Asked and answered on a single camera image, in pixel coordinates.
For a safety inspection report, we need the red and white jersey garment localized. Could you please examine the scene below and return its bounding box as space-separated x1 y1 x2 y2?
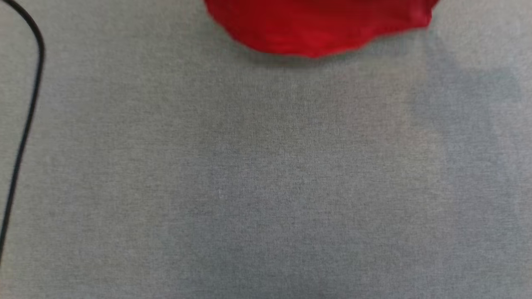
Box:
204 0 440 59

